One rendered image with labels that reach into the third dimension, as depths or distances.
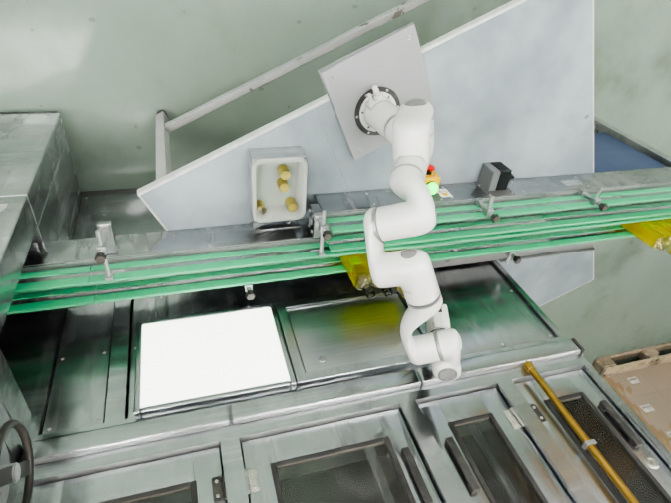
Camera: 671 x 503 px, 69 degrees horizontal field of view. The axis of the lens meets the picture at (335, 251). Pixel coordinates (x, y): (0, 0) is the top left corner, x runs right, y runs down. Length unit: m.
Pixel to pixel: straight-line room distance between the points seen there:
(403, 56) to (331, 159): 0.39
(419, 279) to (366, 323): 0.53
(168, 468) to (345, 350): 0.58
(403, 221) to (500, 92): 0.84
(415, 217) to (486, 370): 0.64
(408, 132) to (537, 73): 0.79
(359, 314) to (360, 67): 0.78
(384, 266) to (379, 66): 0.69
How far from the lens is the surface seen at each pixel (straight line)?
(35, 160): 1.88
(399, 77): 1.61
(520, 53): 1.83
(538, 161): 2.09
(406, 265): 1.10
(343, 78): 1.53
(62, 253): 1.68
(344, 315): 1.63
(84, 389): 1.56
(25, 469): 1.34
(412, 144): 1.22
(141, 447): 1.39
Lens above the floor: 2.18
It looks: 50 degrees down
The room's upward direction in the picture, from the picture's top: 154 degrees clockwise
